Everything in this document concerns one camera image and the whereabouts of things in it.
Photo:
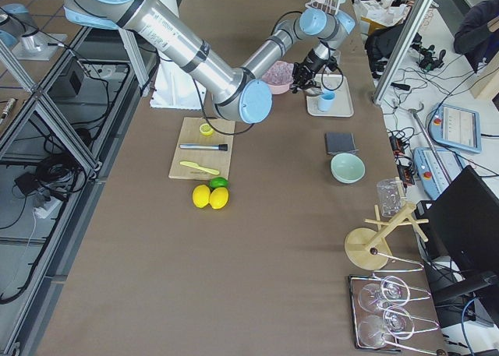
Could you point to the wooden mug tree stand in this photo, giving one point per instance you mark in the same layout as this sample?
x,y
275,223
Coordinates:
x,y
368,248

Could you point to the yellow lemon upper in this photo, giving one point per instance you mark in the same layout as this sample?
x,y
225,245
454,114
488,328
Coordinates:
x,y
201,196

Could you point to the hanging wine glass upper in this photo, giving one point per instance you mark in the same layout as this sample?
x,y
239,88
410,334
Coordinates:
x,y
381,293

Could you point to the pale green bowl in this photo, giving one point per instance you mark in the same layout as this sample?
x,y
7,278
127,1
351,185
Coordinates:
x,y
347,168

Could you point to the clear ice cubes pile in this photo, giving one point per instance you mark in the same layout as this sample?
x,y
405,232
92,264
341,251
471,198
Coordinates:
x,y
280,73

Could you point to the light blue cup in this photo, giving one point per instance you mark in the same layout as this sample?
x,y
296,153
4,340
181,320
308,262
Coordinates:
x,y
325,101

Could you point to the hanging wine glass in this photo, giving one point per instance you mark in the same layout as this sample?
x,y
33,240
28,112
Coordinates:
x,y
381,293
391,328

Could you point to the yellow lemon lower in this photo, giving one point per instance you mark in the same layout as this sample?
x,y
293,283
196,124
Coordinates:
x,y
219,198

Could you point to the yellow lemon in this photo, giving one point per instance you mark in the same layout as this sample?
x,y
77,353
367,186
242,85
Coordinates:
x,y
219,198
201,196

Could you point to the half lemon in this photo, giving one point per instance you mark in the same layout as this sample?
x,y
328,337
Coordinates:
x,y
206,129

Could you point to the grey folded cloth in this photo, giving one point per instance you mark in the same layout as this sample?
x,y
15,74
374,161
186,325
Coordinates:
x,y
339,142

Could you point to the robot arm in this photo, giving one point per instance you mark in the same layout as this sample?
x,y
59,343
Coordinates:
x,y
226,45
16,23

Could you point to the cream serving tray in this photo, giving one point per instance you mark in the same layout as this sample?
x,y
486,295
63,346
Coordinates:
x,y
342,106

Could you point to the steel muddler black tip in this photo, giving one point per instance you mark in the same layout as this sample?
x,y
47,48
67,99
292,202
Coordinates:
x,y
210,147

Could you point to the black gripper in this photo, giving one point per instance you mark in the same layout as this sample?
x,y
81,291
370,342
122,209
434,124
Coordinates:
x,y
309,65

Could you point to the pink bowl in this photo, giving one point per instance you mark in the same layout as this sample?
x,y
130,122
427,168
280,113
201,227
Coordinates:
x,y
276,90

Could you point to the black monitor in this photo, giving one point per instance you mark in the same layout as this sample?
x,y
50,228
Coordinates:
x,y
465,218

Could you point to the person in dark clothes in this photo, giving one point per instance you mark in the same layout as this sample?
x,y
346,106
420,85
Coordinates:
x,y
477,36

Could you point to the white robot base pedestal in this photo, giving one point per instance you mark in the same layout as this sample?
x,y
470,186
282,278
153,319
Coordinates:
x,y
174,88

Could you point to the hanging wine glass lower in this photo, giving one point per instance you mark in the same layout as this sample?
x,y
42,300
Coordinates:
x,y
391,328

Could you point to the blue teach pendant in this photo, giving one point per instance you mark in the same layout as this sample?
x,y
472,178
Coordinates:
x,y
430,173
456,127

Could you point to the blue teach pendant lower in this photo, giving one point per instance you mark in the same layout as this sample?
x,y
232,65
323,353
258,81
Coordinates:
x,y
430,173

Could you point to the yellow plastic knife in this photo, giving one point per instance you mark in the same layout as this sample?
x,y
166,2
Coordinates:
x,y
196,166

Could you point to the black glass rack tray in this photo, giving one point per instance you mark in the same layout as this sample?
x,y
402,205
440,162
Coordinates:
x,y
355,285

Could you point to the clear glass mug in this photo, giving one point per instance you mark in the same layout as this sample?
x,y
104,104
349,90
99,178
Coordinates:
x,y
390,196

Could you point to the green lime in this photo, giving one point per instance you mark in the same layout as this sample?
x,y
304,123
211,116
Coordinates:
x,y
218,182

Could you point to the stainless steel ice scoop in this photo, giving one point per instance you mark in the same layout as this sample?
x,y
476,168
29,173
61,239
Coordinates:
x,y
313,91

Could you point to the blue teach pendant upper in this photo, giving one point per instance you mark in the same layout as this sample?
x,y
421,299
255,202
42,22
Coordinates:
x,y
456,127

